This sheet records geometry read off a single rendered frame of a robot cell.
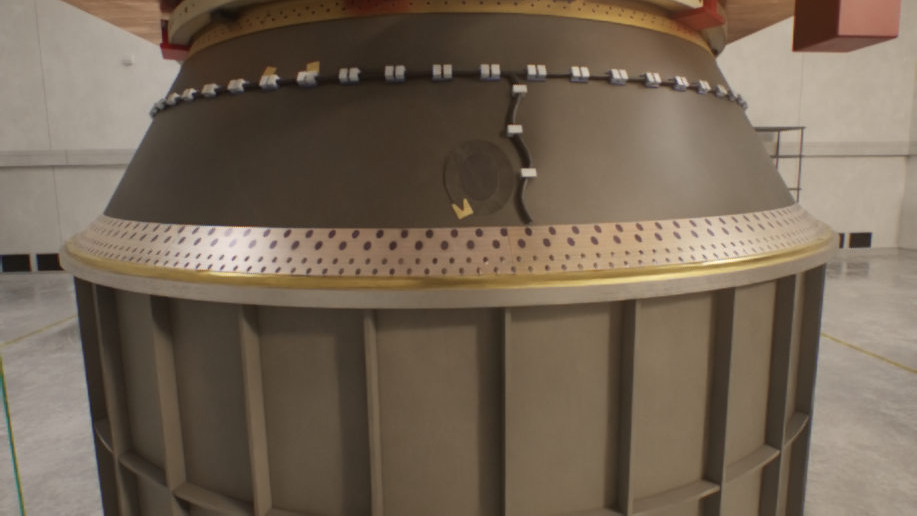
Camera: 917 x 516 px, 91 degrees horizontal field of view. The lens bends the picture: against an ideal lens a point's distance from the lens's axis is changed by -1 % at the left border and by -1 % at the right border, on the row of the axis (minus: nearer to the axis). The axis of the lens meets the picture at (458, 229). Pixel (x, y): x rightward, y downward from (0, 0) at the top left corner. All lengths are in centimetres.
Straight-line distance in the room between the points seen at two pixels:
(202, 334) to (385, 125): 45
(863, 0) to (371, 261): 119
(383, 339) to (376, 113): 37
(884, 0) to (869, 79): 785
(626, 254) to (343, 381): 46
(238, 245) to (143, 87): 673
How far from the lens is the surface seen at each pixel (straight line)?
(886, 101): 947
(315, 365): 74
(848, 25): 138
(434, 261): 64
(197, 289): 77
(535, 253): 67
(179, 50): 149
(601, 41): 97
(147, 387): 104
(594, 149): 81
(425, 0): 94
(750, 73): 806
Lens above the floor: 131
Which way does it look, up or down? 7 degrees down
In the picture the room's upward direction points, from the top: 1 degrees counter-clockwise
